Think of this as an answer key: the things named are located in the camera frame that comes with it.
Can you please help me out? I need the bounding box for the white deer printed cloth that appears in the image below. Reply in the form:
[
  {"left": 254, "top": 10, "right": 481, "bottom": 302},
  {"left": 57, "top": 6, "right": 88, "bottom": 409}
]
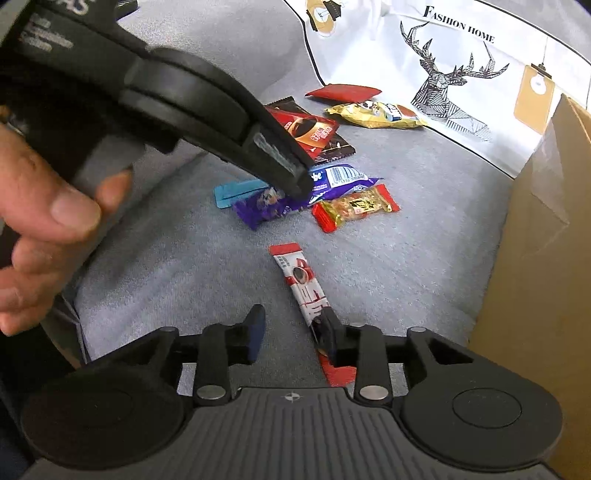
[{"left": 283, "top": 0, "right": 591, "bottom": 178}]

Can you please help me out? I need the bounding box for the red gold snack packet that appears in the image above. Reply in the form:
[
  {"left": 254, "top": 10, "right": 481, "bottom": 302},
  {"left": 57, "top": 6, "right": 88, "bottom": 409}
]
[{"left": 312, "top": 184, "right": 400, "bottom": 234}]

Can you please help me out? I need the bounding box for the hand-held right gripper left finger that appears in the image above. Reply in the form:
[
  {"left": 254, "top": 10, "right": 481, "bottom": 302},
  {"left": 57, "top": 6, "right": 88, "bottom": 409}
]
[{"left": 95, "top": 305, "right": 267, "bottom": 402}]

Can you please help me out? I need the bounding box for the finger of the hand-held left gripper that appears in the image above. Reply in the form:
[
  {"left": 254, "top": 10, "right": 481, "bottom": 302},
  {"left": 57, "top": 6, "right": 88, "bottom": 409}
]
[{"left": 203, "top": 121, "right": 315, "bottom": 200}]

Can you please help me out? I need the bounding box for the light blue packet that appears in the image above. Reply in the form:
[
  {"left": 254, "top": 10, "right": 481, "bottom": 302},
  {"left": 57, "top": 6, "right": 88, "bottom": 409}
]
[{"left": 213, "top": 179, "right": 271, "bottom": 210}]

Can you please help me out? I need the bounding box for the yellow snack packet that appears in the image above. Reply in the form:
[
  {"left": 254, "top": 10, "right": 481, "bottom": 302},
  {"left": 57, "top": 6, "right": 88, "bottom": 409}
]
[{"left": 323, "top": 100, "right": 429, "bottom": 130}]

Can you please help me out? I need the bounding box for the purple snack packet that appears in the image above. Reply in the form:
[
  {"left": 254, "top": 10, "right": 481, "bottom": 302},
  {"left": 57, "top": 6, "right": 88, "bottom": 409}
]
[{"left": 232, "top": 164, "right": 385, "bottom": 230}]

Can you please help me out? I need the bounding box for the red white stick packet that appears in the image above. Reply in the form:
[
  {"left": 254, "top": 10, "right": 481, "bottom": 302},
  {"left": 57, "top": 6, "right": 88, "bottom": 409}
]
[{"left": 269, "top": 243, "right": 358, "bottom": 387}]

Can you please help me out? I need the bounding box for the plain red packet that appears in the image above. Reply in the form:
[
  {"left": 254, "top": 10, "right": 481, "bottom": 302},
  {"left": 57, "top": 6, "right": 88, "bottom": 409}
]
[{"left": 305, "top": 83, "right": 383, "bottom": 101}]

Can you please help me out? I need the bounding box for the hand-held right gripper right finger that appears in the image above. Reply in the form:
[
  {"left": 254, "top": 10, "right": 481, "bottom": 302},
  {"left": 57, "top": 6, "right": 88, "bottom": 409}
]
[{"left": 318, "top": 308, "right": 483, "bottom": 403}]

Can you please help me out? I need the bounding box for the person's left hand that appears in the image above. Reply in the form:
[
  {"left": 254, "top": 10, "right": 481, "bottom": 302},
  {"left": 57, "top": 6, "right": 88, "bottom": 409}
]
[{"left": 0, "top": 107, "right": 134, "bottom": 337}]

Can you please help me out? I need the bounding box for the red black coffee packet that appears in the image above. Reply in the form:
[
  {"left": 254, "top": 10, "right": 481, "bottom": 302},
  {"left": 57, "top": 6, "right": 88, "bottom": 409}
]
[{"left": 264, "top": 96, "right": 357, "bottom": 166}]

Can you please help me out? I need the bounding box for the cardboard box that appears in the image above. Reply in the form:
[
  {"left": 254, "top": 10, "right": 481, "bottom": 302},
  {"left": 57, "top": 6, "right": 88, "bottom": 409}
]
[{"left": 467, "top": 93, "right": 591, "bottom": 480}]

